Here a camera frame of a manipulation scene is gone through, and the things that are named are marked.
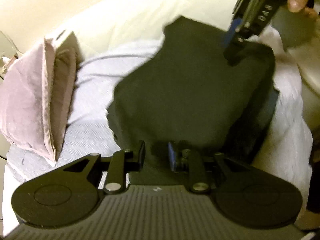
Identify black long sleeve shirt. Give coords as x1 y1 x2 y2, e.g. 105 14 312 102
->
107 17 275 185

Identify stack of dark folded clothes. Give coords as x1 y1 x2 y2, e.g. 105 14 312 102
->
248 86 279 159

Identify grey cushion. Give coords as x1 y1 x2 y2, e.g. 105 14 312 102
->
271 7 316 50

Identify pink grey bed duvet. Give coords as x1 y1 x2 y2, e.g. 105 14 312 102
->
4 22 313 205

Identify mauve velvet pillow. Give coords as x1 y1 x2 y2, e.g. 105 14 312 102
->
1 31 81 166

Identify cream padded headboard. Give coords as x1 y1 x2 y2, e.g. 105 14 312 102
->
1 0 236 60

